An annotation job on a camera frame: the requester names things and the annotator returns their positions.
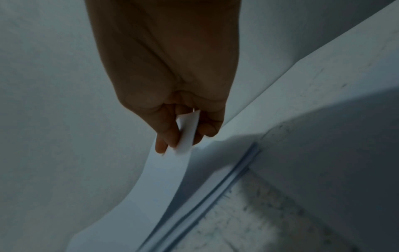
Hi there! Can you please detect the person's right hand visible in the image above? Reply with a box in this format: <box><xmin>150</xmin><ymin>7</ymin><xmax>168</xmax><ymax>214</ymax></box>
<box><xmin>84</xmin><ymin>0</ymin><xmax>243</xmax><ymax>154</ymax></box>

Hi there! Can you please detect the stack of white paper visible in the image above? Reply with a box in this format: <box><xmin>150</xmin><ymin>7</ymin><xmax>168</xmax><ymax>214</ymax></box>
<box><xmin>248</xmin><ymin>83</ymin><xmax>399</xmax><ymax>252</ymax></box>

